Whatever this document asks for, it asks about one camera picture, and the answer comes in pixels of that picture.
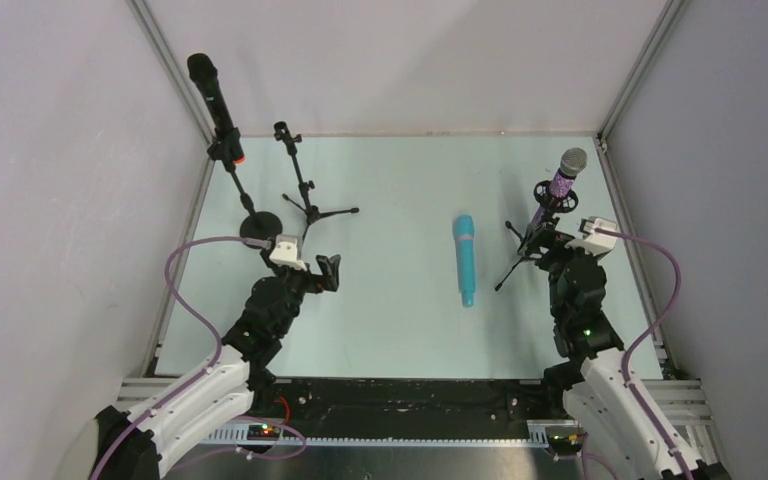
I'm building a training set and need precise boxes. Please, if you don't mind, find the black round base stand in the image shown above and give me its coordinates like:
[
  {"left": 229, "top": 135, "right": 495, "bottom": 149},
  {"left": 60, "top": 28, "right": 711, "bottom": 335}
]
[{"left": 207, "top": 127, "right": 283, "bottom": 240}]

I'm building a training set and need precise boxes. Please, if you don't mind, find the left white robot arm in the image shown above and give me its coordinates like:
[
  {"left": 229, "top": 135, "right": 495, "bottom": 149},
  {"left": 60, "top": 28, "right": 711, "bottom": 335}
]
[{"left": 88, "top": 253, "right": 341, "bottom": 479}]

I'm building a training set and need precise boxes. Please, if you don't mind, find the circuit board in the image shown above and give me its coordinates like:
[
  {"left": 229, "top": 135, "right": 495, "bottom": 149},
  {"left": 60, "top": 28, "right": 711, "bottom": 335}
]
[
  {"left": 246, "top": 423, "right": 282, "bottom": 442},
  {"left": 545, "top": 434, "right": 586, "bottom": 461}
]

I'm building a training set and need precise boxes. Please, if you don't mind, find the blue microphone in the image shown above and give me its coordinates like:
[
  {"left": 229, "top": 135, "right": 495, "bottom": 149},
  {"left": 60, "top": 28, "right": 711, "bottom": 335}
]
[{"left": 453, "top": 215, "right": 476, "bottom": 308}]

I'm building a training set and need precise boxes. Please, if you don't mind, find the purple glitter microphone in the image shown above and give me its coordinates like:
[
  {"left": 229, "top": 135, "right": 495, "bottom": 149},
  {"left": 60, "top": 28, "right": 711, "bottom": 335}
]
[{"left": 530, "top": 147, "right": 588, "bottom": 227}]

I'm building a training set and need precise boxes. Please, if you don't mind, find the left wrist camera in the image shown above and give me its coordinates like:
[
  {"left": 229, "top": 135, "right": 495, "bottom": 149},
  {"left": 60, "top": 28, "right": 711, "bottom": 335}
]
[{"left": 268, "top": 235, "right": 308, "bottom": 271}]

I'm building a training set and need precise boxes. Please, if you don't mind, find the tall black tripod stand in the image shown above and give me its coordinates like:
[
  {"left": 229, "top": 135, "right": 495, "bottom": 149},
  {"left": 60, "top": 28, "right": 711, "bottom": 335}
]
[{"left": 273, "top": 121, "right": 360, "bottom": 240}]

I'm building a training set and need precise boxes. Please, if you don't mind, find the right circuit board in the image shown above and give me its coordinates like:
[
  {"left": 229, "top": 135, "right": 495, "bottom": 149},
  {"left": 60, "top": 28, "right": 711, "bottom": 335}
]
[{"left": 545, "top": 434, "right": 586, "bottom": 461}]

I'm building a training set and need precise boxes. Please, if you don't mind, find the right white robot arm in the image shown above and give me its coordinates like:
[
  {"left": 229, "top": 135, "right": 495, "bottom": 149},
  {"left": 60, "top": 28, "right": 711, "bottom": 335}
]
[{"left": 535, "top": 217, "right": 730, "bottom": 479}]

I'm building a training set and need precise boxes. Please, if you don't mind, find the left circuit board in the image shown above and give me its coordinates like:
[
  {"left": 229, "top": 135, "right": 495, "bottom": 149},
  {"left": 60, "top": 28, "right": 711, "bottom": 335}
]
[{"left": 246, "top": 423, "right": 282, "bottom": 442}]

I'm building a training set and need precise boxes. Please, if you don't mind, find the black microphone orange end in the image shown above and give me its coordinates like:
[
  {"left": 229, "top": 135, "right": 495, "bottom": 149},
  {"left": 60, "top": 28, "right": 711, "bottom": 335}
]
[{"left": 186, "top": 53, "right": 245, "bottom": 172}]

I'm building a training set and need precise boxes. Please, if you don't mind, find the shock mount tripod stand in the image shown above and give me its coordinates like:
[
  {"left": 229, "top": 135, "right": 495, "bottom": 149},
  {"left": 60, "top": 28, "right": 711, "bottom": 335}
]
[{"left": 494, "top": 177, "right": 579, "bottom": 291}]

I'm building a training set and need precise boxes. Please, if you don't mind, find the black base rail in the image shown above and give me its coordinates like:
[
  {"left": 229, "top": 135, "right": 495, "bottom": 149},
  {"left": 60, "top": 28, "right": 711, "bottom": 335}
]
[{"left": 214, "top": 377, "right": 607, "bottom": 442}]

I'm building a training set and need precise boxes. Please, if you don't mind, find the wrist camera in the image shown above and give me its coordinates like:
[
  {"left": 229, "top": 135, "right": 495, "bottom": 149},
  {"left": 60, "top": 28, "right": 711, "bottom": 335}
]
[
  {"left": 268, "top": 235, "right": 308, "bottom": 271},
  {"left": 565, "top": 216, "right": 620, "bottom": 257}
]

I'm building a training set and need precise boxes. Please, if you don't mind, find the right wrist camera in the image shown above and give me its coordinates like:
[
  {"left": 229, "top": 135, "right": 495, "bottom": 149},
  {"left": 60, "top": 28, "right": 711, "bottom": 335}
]
[{"left": 565, "top": 216, "right": 620, "bottom": 257}]

